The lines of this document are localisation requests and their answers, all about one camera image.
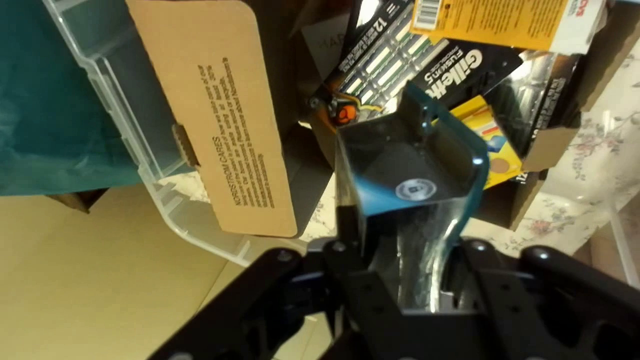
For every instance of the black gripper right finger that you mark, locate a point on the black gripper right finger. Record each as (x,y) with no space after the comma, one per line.
(539,304)

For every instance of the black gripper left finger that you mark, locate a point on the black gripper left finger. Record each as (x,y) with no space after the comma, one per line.
(269,302)

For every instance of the black item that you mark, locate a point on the black item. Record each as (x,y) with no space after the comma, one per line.
(415,177)

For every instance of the yellow product package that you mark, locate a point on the yellow product package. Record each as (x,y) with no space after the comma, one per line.
(562,26)

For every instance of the near clear plastic tote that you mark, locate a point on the near clear plastic tote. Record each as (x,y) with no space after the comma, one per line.
(105,43)

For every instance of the floral bed cover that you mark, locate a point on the floral bed cover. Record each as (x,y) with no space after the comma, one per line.
(590,197)

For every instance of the yellow crayon box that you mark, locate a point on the yellow crayon box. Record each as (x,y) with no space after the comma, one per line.
(481,119)

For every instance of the black Gillette razor pack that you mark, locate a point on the black Gillette razor pack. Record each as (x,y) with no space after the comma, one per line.
(387,57)

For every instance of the open low cardboard box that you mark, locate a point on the open low cardboard box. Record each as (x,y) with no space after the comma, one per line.
(539,104)

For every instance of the brown cardboard box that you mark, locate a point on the brown cardboard box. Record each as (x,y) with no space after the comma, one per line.
(210,67)

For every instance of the teal cloth bag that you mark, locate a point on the teal cloth bag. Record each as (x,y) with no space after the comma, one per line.
(55,133)

